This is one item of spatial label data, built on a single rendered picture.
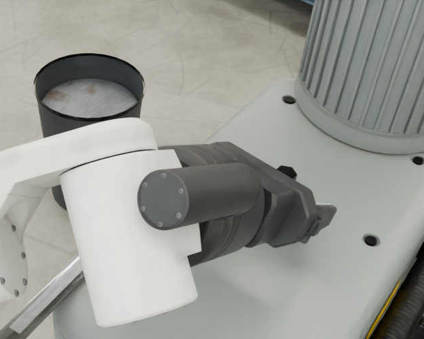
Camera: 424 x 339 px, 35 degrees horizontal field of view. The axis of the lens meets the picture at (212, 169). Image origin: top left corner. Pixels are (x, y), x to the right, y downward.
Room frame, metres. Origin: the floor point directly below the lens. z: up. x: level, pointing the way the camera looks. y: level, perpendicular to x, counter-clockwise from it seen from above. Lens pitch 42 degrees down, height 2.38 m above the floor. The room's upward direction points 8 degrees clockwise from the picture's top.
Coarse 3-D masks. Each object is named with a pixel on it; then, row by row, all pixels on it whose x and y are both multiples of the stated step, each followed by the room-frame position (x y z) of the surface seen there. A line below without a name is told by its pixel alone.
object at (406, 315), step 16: (416, 256) 0.56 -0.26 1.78; (416, 272) 0.51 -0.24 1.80; (400, 288) 0.50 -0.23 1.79; (416, 288) 0.49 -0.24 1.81; (400, 304) 0.46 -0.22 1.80; (416, 304) 0.46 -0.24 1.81; (384, 320) 0.44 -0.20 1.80; (400, 320) 0.44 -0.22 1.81; (416, 320) 0.45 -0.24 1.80; (384, 336) 0.42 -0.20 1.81; (400, 336) 0.42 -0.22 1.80
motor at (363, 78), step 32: (320, 0) 0.68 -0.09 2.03; (352, 0) 0.64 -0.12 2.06; (384, 0) 0.61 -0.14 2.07; (416, 0) 0.61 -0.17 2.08; (320, 32) 0.66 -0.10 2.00; (352, 32) 0.63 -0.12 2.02; (384, 32) 0.61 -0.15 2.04; (416, 32) 0.61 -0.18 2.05; (320, 64) 0.65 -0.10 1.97; (352, 64) 0.63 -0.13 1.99; (384, 64) 0.61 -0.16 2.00; (416, 64) 0.60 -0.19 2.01; (320, 96) 0.65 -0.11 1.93; (352, 96) 0.61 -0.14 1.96; (384, 96) 0.61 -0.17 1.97; (416, 96) 0.61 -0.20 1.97; (320, 128) 0.63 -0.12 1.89; (352, 128) 0.61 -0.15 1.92; (384, 128) 0.61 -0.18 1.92; (416, 128) 0.61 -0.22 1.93
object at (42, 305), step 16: (64, 272) 0.37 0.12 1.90; (80, 272) 0.37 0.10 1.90; (48, 288) 0.35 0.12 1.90; (64, 288) 0.35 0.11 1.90; (32, 304) 0.33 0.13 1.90; (48, 304) 0.33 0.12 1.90; (16, 320) 0.31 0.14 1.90; (32, 320) 0.32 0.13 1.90; (0, 336) 0.30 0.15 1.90; (16, 336) 0.30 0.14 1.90
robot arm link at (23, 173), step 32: (96, 128) 0.31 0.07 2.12; (128, 128) 0.32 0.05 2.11; (0, 160) 0.29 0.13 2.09; (32, 160) 0.29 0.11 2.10; (64, 160) 0.29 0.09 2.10; (0, 192) 0.28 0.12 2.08; (32, 192) 0.31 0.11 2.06; (0, 224) 0.29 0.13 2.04; (0, 256) 0.26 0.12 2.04; (0, 288) 0.24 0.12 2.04
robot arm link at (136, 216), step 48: (96, 192) 0.28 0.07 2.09; (144, 192) 0.27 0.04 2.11; (192, 192) 0.27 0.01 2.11; (240, 192) 0.31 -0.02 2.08; (96, 240) 0.26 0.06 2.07; (144, 240) 0.26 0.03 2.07; (192, 240) 0.29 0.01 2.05; (96, 288) 0.25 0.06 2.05; (144, 288) 0.24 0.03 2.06; (192, 288) 0.26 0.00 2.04
